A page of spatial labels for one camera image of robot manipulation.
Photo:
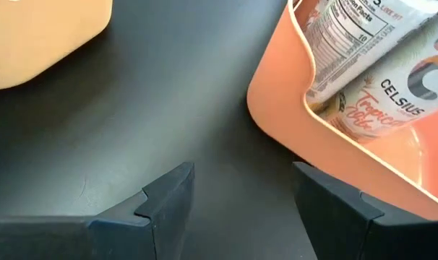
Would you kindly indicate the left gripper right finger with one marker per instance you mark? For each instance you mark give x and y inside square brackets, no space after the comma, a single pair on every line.
[349,231]

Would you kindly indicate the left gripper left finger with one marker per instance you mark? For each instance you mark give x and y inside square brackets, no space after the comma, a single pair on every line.
[114,238]

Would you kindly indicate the orange plastic bin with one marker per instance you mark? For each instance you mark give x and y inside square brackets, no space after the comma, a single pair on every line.
[277,108]

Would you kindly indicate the white Celsius drink can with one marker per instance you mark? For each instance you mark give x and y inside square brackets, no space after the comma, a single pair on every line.
[392,94]
[349,43]

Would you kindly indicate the yellow plastic bin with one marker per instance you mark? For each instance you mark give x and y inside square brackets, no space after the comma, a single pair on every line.
[42,36]

